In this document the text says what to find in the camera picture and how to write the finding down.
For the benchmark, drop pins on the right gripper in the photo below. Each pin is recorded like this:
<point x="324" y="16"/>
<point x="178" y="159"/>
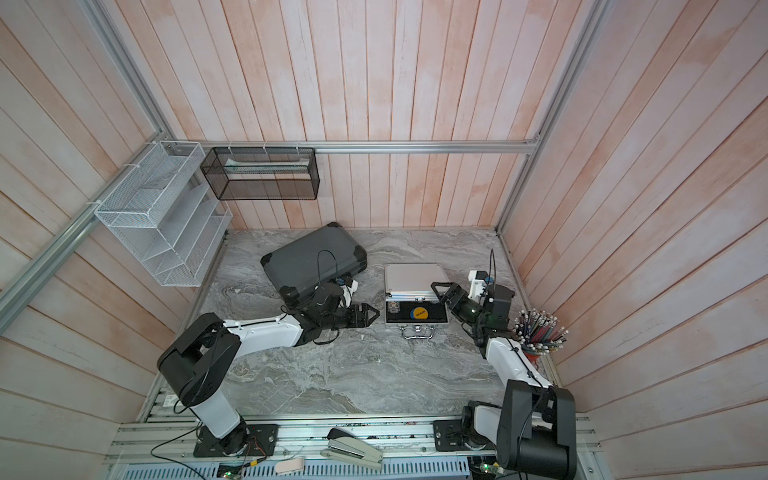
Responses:
<point x="450" y="298"/>

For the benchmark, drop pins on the grey stapler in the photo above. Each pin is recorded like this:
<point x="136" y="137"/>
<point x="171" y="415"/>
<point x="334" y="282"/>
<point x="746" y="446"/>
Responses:
<point x="344" y="447"/>

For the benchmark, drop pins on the silver aluminium poker case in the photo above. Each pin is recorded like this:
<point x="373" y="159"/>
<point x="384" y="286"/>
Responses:
<point x="409" y="284"/>

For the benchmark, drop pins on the bundle of pencils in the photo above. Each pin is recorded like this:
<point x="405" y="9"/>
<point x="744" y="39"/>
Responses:
<point x="539" y="332"/>

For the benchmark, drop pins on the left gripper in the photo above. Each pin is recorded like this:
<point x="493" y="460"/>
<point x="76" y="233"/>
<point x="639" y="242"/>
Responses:
<point x="364" y="315"/>

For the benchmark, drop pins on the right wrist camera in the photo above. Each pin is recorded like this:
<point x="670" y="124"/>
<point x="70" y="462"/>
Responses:
<point x="479" y="283"/>

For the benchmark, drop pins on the white label card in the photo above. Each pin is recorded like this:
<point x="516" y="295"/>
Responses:
<point x="170" y="401"/>

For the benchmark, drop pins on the dark grey poker case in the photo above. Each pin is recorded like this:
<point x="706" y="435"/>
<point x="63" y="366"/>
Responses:
<point x="322" y="255"/>

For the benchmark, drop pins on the yellow blue dealer button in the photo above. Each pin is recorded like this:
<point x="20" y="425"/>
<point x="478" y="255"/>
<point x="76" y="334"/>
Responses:
<point x="419" y="313"/>

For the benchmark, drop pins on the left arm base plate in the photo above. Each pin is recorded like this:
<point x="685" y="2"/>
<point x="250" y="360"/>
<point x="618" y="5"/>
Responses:
<point x="245" y="439"/>

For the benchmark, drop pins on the white wire mesh shelf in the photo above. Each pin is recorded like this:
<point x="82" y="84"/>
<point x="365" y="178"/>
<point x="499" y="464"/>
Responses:
<point x="170" y="223"/>

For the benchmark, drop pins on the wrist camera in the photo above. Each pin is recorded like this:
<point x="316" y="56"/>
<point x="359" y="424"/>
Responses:
<point x="349" y="286"/>
<point x="479" y="283"/>

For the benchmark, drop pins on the pink eraser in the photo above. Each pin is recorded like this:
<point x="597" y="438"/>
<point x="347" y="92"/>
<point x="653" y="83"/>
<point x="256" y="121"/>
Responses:
<point x="290" y="466"/>

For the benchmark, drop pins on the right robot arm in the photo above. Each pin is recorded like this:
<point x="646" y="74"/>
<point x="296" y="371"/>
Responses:
<point x="533" y="431"/>

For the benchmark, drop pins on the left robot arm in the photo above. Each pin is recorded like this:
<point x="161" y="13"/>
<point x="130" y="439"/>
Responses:
<point x="197" y="362"/>

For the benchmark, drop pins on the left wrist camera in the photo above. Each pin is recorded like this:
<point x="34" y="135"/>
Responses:
<point x="349" y="286"/>

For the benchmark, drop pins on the black mesh basket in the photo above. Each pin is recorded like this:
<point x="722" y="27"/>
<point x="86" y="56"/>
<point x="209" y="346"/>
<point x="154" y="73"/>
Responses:
<point x="262" y="173"/>

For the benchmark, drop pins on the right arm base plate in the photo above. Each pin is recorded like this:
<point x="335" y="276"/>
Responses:
<point x="458" y="435"/>

